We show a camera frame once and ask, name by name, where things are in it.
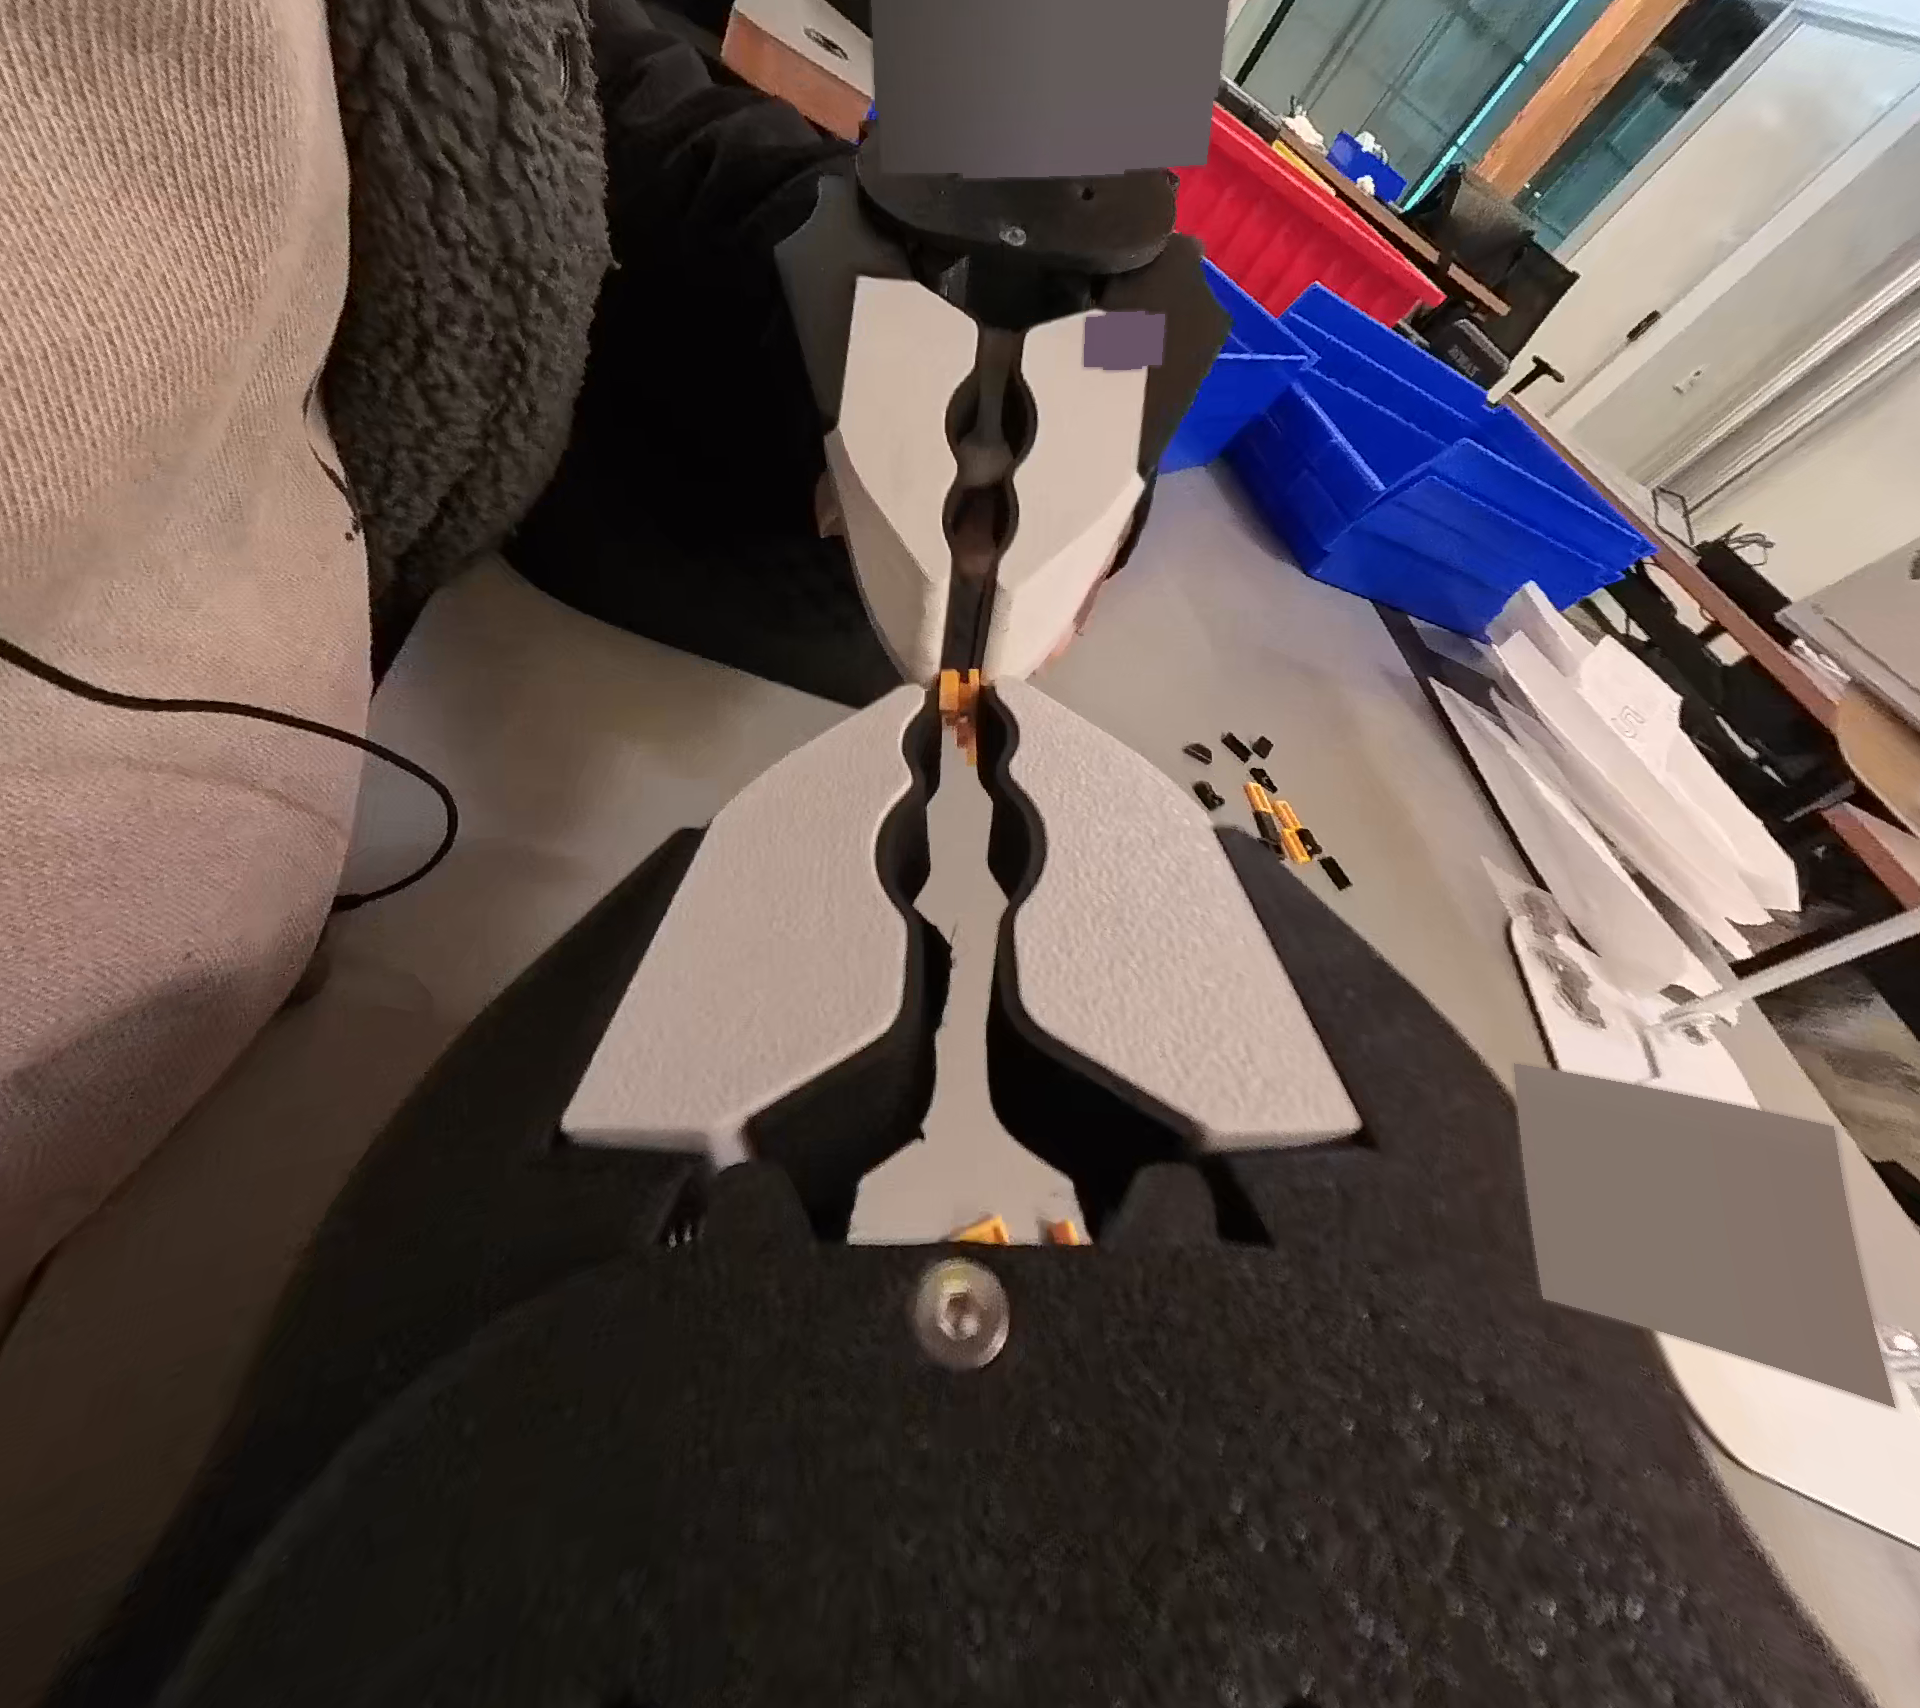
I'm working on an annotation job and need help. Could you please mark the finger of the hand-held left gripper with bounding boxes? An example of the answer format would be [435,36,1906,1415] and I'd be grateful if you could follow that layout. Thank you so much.
[824,274,997,691]
[983,304,1172,679]

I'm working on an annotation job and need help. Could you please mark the person's left hand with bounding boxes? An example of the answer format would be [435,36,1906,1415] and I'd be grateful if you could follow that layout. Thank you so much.
[1046,535,1137,677]

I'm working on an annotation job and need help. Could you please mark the blue plastic bin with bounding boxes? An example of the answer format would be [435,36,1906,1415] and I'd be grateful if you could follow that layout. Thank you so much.
[1231,282,1661,635]
[1162,261,1327,484]

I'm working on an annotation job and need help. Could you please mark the white printed sheet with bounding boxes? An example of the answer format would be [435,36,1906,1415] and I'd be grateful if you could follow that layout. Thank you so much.
[1485,856,1750,1089]

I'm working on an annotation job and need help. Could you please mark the thin black earphone cable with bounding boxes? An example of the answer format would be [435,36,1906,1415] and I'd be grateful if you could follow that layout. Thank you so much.
[0,635,461,916]

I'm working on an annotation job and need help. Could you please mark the white paper bag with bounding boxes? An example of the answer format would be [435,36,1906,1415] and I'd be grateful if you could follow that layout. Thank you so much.
[1425,582,1803,990]

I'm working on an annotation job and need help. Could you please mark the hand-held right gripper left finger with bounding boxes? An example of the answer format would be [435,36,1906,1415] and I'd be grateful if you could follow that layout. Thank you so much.
[562,684,963,1163]

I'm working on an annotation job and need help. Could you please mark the red plastic bin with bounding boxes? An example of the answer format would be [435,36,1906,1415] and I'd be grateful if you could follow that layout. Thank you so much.
[1176,107,1451,319]

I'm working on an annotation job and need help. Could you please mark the white booklet holder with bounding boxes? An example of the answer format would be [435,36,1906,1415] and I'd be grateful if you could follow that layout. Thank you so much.
[1650,905,1920,1043]

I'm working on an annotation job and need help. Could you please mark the scattered small lego pieces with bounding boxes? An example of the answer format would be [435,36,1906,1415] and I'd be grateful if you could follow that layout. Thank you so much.
[1182,730,1356,897]

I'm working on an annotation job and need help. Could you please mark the person's left forearm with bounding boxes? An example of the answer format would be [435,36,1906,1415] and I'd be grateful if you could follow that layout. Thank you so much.
[503,0,911,707]

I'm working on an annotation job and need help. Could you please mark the white rounded board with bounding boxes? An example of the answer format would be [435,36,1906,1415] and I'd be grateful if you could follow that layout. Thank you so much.
[1650,1319,1920,1549]

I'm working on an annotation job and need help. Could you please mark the beige sweatshirt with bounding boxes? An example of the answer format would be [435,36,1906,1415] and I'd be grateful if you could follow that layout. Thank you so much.
[0,0,378,1306]

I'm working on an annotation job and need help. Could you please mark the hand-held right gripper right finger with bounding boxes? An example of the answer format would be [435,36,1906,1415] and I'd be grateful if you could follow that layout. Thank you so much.
[975,684,1364,1157]

